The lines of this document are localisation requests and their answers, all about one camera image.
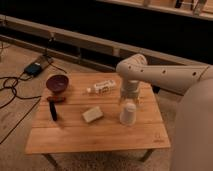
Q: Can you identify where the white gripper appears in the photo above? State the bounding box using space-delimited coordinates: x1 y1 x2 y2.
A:
119 79 140 106

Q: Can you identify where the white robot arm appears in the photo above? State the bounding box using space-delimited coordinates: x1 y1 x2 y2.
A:
116 54 213 171

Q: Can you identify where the small red eraser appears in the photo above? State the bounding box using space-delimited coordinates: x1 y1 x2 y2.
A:
47 96 66 103

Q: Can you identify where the white plastic bottle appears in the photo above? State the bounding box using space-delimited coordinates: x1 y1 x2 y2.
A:
86 80 116 94

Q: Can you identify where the white rectangular sponge block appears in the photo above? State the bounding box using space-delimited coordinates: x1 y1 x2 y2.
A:
82 106 103 123

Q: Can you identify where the wooden table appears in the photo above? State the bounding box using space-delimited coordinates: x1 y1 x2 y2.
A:
26 73 170 154

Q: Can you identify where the dark red bowl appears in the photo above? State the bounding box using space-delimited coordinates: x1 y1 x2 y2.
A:
46 75 69 93

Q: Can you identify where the black marker pen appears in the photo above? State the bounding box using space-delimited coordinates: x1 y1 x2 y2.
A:
49 101 57 121

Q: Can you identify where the black floor cable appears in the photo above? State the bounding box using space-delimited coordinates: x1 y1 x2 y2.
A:
0 74 43 144

